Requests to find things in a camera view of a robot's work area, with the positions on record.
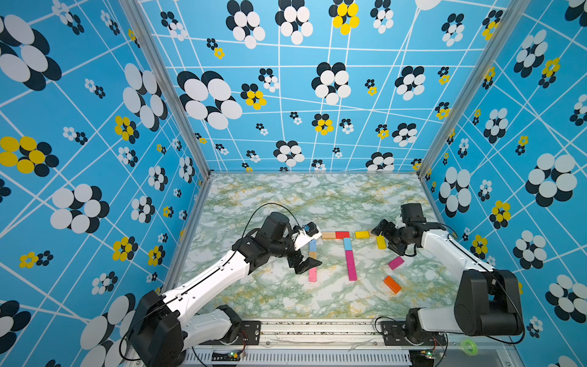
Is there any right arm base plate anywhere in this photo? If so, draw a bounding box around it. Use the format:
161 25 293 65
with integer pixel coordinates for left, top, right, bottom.
376 319 447 348

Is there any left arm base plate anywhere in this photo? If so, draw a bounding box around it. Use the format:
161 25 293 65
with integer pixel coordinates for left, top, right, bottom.
200 321 262 347

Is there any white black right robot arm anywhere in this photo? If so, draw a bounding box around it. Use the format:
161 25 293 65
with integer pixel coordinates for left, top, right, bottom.
371 203 525 344

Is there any red block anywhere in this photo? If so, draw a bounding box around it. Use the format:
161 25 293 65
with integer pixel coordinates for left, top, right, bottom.
335 231 350 239

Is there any orange block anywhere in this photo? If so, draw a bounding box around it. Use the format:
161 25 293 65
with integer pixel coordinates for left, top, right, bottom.
384 276 402 295

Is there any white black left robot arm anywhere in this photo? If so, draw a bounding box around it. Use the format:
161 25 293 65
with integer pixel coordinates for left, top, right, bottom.
125 212 322 366

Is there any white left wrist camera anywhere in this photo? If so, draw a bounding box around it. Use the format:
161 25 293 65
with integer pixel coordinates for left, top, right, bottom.
292 222 322 250

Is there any magenta block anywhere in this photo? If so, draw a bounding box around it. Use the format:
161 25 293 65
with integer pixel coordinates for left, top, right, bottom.
347 264 358 281
388 256 404 271
345 250 355 267

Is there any pink block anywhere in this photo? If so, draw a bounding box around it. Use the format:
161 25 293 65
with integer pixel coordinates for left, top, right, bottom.
309 269 317 283

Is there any aluminium frame post right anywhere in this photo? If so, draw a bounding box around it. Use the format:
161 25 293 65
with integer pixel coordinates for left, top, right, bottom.
417 0 530 180

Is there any aluminium frame post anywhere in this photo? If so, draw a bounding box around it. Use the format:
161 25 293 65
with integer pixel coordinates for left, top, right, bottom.
417 0 530 180
120 0 210 181

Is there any aluminium frame post left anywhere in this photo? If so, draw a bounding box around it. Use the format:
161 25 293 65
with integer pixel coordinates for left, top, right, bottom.
120 0 210 181

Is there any green tape roll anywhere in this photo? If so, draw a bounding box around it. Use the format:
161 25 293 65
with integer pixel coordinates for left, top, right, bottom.
460 339 478 356

